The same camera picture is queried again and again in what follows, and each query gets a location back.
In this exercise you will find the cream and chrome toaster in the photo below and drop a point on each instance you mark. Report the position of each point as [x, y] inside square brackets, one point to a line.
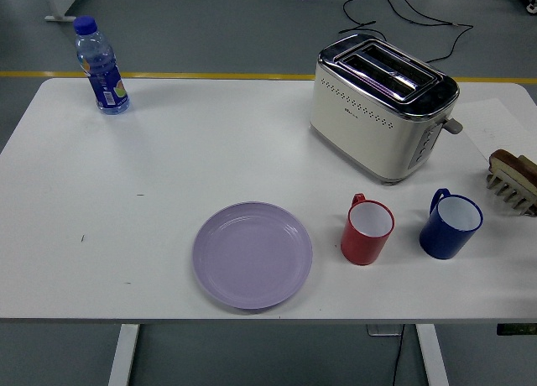
[356, 121]

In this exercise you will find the seeded bread slice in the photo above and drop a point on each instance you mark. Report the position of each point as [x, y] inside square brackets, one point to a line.
[507, 163]

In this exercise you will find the purple round plate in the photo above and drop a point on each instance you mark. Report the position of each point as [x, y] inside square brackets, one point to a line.
[251, 256]

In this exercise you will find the red mug white inside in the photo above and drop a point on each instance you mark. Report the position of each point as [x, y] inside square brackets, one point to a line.
[361, 247]

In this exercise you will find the blue mug white inside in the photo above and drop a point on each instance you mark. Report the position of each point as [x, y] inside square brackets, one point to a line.
[440, 239]

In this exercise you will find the grey box under table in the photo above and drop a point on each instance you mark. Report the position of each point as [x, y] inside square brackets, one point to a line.
[384, 329]

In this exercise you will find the clear water bottle blue label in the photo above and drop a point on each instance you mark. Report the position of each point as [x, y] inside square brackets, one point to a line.
[105, 84]

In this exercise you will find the white table leg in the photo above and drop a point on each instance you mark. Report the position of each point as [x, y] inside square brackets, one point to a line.
[123, 356]
[432, 356]

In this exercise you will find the silver metal toast rack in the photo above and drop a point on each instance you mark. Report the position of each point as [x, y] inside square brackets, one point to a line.
[495, 182]

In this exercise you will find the white background desk leg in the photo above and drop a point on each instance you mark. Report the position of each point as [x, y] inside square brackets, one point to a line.
[52, 0]

